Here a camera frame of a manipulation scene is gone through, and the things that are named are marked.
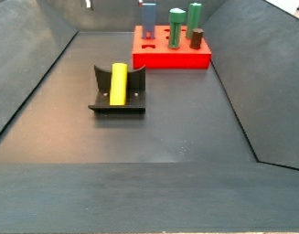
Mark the yellow oval peg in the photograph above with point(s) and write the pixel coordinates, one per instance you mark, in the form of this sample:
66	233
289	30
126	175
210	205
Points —
118	84

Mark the red peg board base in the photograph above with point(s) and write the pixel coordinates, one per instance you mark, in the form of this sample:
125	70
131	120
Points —
154	54

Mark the black curved fixture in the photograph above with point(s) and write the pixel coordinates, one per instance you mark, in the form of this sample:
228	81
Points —
135	92

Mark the green pentagon peg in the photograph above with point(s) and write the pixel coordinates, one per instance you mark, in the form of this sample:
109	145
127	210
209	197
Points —
177	17

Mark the green star peg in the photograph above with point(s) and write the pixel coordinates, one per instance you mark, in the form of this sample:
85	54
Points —
194	17

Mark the brown cylinder peg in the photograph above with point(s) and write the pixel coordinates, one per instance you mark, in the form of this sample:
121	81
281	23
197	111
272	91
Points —
197	38

